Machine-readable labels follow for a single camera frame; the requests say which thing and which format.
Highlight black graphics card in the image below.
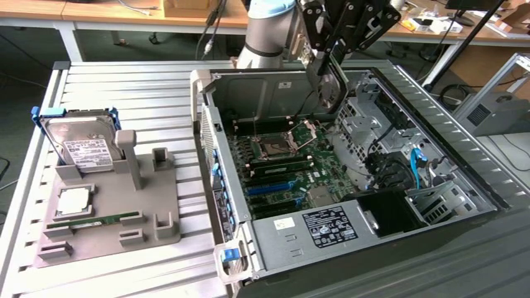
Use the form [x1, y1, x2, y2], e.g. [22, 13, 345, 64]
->
[289, 30, 353, 112]

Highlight white box black panel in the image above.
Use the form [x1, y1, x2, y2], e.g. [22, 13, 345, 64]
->
[404, 17, 434, 32]

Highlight wooden desk with clutter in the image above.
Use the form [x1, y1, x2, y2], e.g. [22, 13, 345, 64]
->
[373, 0, 530, 89]

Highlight plain white carton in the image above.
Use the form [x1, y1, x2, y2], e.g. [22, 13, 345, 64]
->
[430, 20, 464, 34]

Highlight black slanted tripod pole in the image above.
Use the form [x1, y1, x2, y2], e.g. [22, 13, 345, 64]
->
[421, 0, 509, 91]

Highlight black monitor with stand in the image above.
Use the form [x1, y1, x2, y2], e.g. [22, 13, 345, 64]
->
[445, 0, 505, 27]

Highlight perforated metal drive cage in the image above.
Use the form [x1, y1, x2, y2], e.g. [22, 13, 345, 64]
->
[334, 95, 389, 150]

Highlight open metal socket cover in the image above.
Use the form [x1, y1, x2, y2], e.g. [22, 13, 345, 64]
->
[287, 119, 329, 153]

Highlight folded brown cardboard piece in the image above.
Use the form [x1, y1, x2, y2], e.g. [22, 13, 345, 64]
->
[494, 0, 530, 38]

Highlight CPU socket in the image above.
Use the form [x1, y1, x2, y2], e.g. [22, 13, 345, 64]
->
[250, 132, 298, 161]

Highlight gray computer tower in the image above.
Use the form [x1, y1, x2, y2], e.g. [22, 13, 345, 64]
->
[453, 91, 530, 137]

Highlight black RAM stick green label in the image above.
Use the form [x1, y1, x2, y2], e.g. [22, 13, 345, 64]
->
[250, 158, 313, 178]

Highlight green motherboard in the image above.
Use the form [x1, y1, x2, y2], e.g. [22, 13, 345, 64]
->
[226, 122, 362, 220]

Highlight open black PC case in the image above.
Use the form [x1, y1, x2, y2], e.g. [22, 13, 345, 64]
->
[189, 66, 513, 298]

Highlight blue expansion slot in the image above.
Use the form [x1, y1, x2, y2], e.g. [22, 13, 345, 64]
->
[246, 183, 297, 196]

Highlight silver chipset heatsink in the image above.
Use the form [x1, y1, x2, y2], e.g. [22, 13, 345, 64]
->
[307, 186, 337, 208]

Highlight metal disk bay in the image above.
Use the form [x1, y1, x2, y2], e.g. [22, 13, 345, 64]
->
[405, 178, 477, 226]

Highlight wooden desk white legs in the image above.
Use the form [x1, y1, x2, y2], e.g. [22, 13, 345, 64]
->
[0, 0, 250, 63]

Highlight silver hard disk drive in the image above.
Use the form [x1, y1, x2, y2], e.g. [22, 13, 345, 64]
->
[43, 116, 115, 174]

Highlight blue disk caddy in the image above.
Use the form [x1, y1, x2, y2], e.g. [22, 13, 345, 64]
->
[30, 107, 122, 165]

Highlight gray power supply unit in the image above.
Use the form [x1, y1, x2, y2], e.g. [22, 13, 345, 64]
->
[250, 200, 381, 271]

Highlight gray parts rack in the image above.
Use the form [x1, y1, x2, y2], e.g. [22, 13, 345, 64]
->
[32, 130, 183, 269]

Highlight blue case latch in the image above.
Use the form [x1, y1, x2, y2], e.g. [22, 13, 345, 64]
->
[219, 248, 241, 263]

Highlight silver CPU chip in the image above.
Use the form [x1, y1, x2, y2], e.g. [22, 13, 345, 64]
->
[56, 189, 93, 217]

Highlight hanging cable with plug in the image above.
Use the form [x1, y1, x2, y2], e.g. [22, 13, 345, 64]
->
[202, 0, 229, 58]

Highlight black looped wire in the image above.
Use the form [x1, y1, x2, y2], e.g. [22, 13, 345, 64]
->
[297, 89, 321, 121]

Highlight black cable coil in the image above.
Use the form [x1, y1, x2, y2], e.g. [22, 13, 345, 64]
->
[438, 83, 474, 109]

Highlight aluminium profile frame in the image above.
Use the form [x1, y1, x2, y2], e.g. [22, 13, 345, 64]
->
[453, 52, 530, 120]

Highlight blue data wire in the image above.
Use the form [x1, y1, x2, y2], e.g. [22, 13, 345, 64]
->
[409, 147, 429, 190]

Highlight black power wire bundle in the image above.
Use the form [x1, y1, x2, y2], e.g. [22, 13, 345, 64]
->
[364, 148, 416, 191]

